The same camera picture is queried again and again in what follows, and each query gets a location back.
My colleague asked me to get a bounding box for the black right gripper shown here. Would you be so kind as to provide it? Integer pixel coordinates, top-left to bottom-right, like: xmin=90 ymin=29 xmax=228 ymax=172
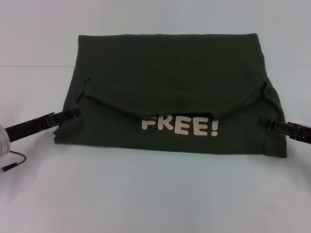
xmin=257 ymin=116 xmax=311 ymax=144

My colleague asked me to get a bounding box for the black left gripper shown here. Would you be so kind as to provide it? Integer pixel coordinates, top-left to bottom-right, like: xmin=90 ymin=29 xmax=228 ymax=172
xmin=4 ymin=108 xmax=82 ymax=142

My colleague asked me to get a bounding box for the dark green t-shirt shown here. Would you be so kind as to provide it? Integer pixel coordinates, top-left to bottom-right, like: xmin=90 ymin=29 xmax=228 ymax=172
xmin=53 ymin=33 xmax=288 ymax=159

